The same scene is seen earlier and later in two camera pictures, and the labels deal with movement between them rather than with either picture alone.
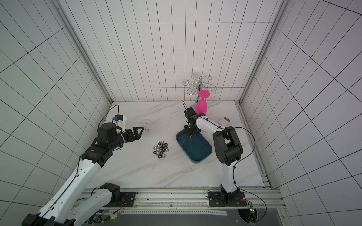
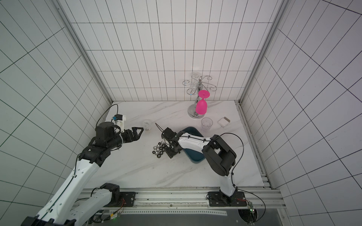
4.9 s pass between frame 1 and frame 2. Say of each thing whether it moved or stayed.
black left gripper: stayed
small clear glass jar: stayed
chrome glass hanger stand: stayed
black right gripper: moved
